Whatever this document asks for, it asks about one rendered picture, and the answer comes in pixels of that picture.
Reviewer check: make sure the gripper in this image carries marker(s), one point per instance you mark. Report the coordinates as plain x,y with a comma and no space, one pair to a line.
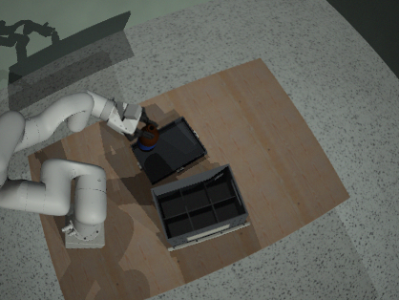
128,126

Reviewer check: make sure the brown bottle with blue label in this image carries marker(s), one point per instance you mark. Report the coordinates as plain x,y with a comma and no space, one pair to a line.
147,145

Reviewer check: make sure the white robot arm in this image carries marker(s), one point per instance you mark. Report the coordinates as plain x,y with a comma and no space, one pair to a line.
52,194

